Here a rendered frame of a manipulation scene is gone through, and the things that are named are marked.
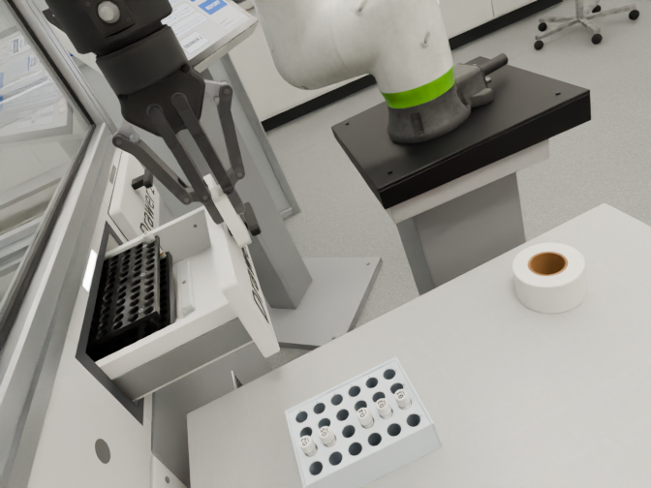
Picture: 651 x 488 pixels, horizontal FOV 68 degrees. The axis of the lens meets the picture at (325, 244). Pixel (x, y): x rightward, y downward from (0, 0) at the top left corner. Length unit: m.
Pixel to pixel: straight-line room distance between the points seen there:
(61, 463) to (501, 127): 0.70
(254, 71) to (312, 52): 2.69
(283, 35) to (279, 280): 1.05
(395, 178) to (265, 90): 2.83
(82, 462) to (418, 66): 0.67
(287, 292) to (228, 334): 1.25
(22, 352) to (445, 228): 0.68
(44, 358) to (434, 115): 0.65
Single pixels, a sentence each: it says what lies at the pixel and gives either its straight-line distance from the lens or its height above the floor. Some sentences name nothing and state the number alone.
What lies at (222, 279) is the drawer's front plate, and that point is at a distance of 0.47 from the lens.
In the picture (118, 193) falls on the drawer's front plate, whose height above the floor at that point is 0.93.
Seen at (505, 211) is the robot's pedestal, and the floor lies 0.62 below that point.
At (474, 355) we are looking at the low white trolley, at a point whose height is 0.76.
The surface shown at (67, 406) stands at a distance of 0.47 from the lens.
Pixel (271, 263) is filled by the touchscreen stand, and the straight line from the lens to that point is 1.68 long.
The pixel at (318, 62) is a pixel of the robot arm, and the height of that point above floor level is 0.97.
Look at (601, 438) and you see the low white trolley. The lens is 0.48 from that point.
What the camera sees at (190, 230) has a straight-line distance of 0.72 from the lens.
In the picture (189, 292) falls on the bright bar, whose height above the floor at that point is 0.85.
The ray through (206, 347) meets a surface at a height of 0.86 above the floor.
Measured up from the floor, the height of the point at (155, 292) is 0.90.
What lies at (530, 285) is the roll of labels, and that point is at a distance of 0.53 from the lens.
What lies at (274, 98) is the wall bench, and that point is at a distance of 3.57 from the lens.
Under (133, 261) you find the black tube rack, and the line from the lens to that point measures 0.66.
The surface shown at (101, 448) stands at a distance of 0.49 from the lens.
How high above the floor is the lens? 1.17
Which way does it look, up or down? 33 degrees down
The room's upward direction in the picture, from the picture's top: 24 degrees counter-clockwise
